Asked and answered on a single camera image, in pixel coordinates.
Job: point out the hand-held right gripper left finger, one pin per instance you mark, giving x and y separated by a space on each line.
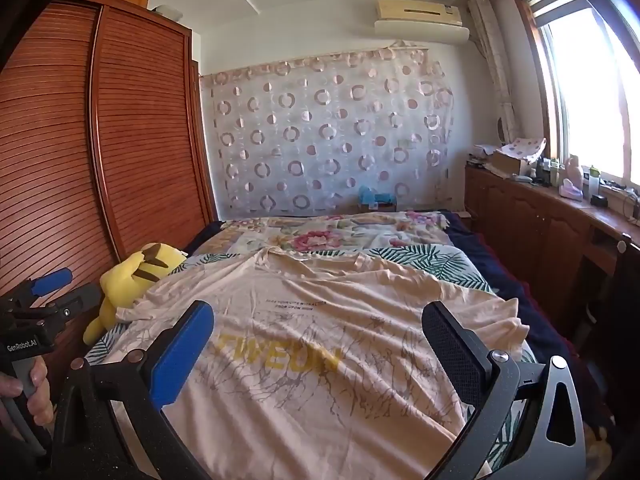
185 355

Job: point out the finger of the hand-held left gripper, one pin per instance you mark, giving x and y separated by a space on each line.
75 301
50 281

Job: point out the wooden slatted wardrobe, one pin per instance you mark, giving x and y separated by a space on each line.
140 135

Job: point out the cardboard box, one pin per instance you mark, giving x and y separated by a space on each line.
507 162

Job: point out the pale pink bottle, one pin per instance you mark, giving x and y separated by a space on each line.
575 170

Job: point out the white object on wardrobe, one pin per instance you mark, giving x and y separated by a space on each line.
167 10

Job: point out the yellow plush toy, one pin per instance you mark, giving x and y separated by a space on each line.
125 280

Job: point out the polka dot cloth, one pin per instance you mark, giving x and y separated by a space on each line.
522 149

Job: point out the floral quilt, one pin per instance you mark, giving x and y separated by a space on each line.
310 237

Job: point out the wooden sideboard cabinet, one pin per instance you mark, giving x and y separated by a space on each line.
530 220

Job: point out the tissue pack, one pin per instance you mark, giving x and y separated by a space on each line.
570 191

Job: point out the green capped bottle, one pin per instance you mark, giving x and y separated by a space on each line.
594 180

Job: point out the cream wall air conditioner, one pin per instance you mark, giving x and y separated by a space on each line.
420 15

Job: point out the stack of papers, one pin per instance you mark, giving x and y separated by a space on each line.
480 154

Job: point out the beige printed t-shirt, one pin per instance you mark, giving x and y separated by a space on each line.
300 360

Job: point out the circle patterned sheer curtain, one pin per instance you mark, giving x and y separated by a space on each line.
325 135

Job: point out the small black box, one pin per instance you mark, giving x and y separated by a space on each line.
598 201

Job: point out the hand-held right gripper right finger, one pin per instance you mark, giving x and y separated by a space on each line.
450 355

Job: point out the cream window curtain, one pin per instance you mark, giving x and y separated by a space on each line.
492 60

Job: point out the small round fan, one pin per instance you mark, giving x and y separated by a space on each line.
500 127

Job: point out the blue toy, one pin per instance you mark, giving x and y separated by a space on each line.
372 197

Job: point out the person's left hand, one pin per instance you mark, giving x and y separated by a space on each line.
39 395

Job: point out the palm leaf printed blanket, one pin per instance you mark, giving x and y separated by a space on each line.
430 260

